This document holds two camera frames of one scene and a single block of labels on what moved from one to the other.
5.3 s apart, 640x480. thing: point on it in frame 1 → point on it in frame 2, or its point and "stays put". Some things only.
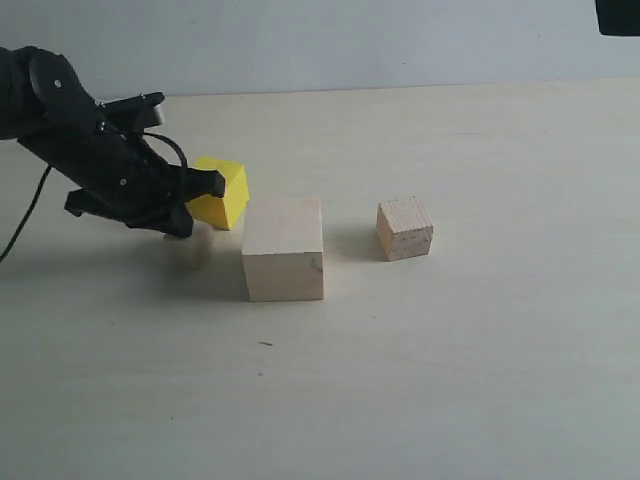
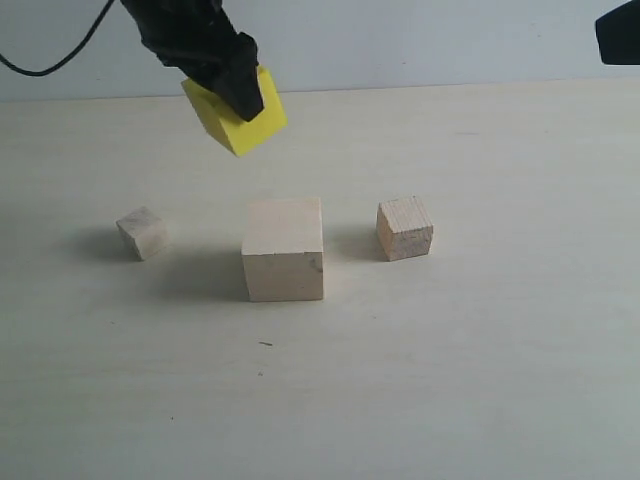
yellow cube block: [226, 210] → [233, 130]
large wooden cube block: [282, 248] stays put
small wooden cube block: [202, 238] → [146, 232]
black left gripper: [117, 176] → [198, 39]
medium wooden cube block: [404, 228] stays put
